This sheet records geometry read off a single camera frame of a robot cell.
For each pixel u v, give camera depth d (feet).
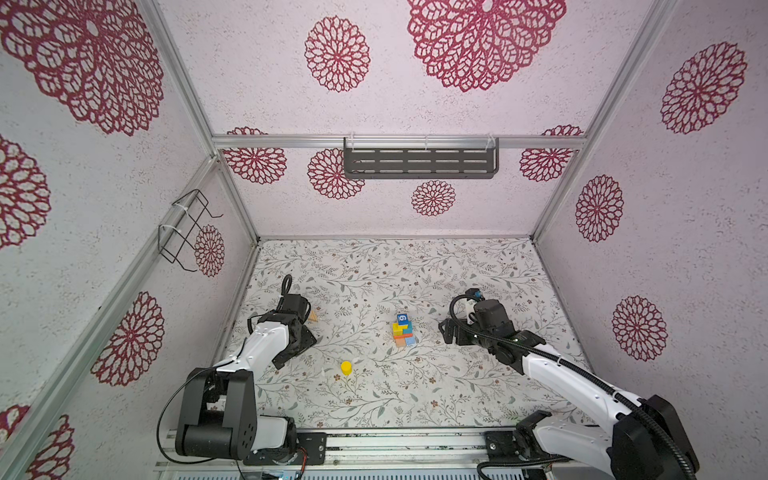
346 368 2.80
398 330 2.93
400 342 3.02
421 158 3.07
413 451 2.46
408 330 2.93
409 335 3.02
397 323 2.87
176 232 2.45
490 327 2.12
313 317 3.19
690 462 1.35
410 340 3.02
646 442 1.32
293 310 2.33
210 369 1.46
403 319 2.85
